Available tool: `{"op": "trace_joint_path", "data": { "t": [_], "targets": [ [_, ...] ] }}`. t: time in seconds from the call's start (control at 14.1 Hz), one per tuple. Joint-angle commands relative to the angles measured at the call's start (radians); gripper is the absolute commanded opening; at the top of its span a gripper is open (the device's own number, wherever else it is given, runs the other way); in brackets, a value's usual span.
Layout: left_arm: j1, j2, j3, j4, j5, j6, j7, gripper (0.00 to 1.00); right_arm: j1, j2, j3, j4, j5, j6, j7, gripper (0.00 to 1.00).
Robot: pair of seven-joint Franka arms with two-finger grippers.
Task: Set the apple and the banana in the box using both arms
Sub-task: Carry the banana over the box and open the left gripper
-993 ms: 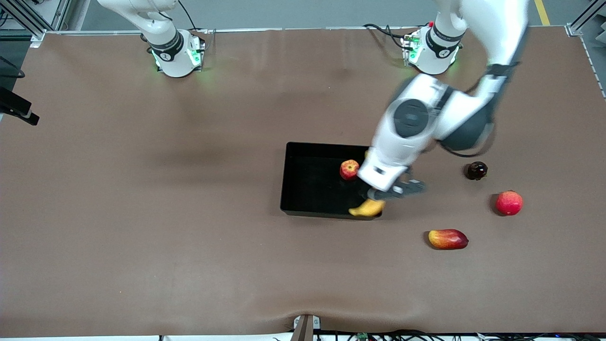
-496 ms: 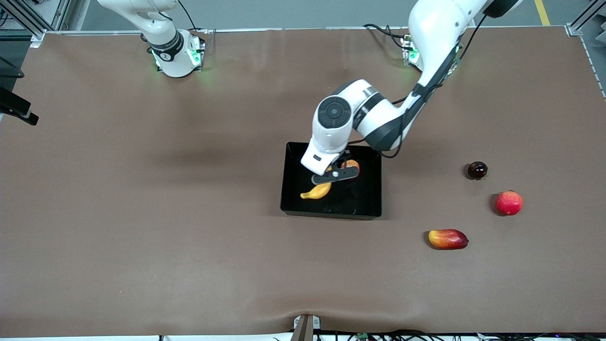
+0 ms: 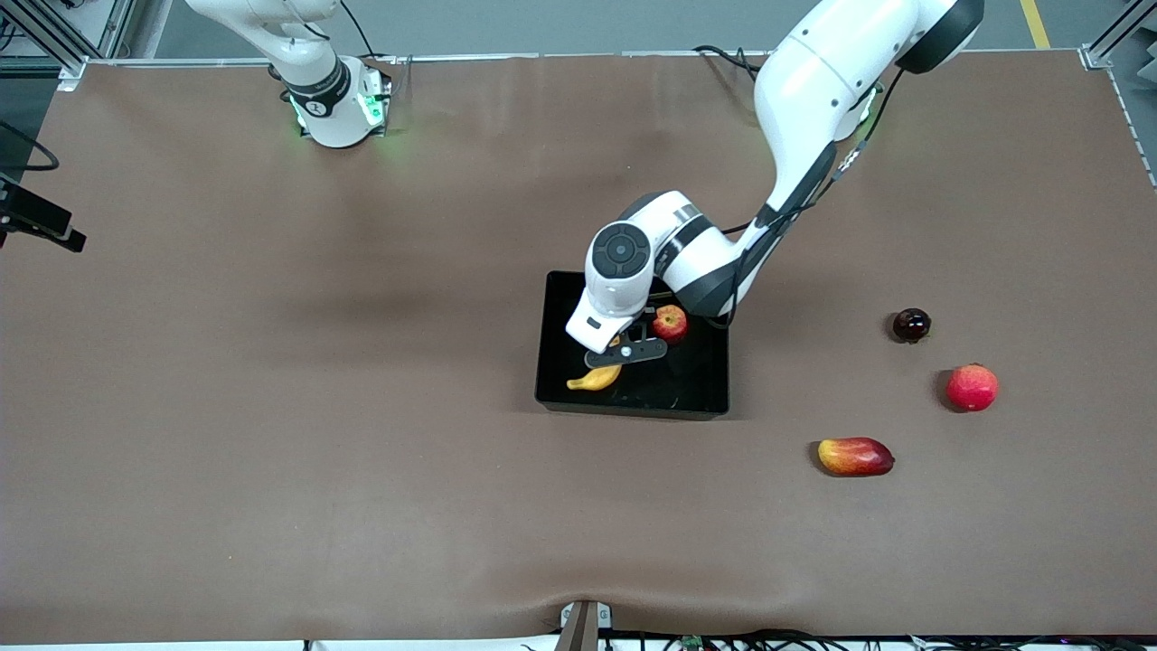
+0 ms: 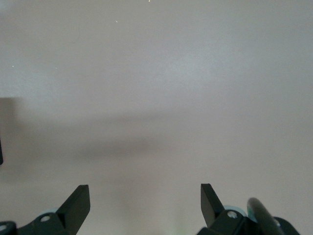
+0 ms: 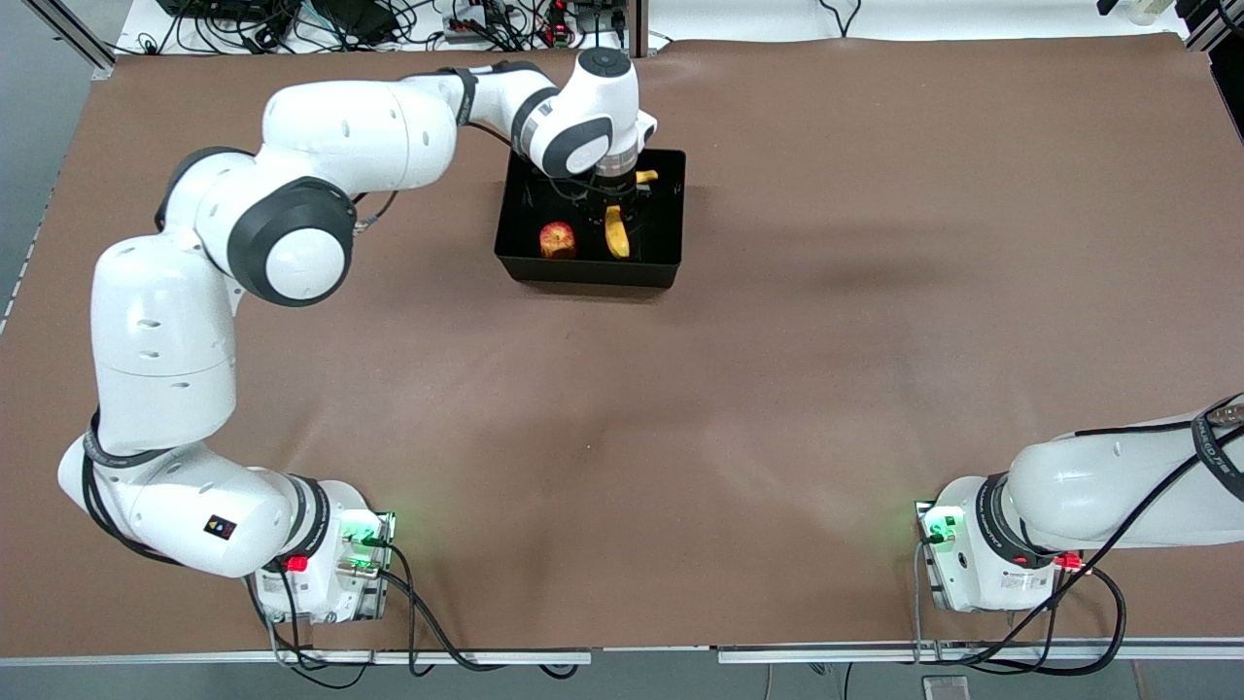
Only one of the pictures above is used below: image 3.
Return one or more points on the small green circuit board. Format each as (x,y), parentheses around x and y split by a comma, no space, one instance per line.
(691,643)

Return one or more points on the aluminium frame profile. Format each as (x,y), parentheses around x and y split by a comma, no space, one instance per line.
(72,72)
(1098,56)

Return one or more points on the black rectangular plastic box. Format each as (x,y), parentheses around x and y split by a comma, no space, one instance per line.
(696,382)

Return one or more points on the yellow floor marking tape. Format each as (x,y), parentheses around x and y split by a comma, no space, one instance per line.
(1036,23)

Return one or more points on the yellow banana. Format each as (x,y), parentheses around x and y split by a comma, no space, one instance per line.
(597,378)

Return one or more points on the grey metal camera bracket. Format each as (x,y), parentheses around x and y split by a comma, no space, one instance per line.
(583,628)

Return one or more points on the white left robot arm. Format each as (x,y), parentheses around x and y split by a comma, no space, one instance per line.
(813,90)

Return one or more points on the red round apple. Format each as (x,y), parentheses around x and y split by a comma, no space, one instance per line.
(973,388)

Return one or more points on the small red yellow apple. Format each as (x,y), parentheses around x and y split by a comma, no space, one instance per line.
(672,325)

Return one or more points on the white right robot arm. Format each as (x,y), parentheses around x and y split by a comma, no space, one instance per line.
(334,117)

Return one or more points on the brown table cover mat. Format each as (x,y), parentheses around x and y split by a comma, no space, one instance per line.
(542,506)

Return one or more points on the dark purple plum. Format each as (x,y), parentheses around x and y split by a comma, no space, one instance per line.
(912,325)

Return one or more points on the red yellow mango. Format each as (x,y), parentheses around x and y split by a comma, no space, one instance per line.
(854,457)

